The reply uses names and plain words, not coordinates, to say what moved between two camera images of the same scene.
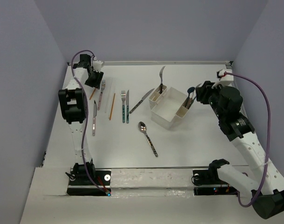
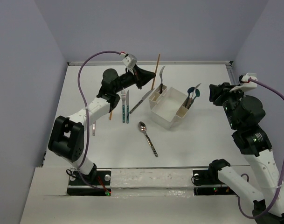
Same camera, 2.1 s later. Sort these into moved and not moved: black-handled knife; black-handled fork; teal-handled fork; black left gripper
Moved: black left gripper
Not moved: black-handled fork; black-handled knife; teal-handled fork
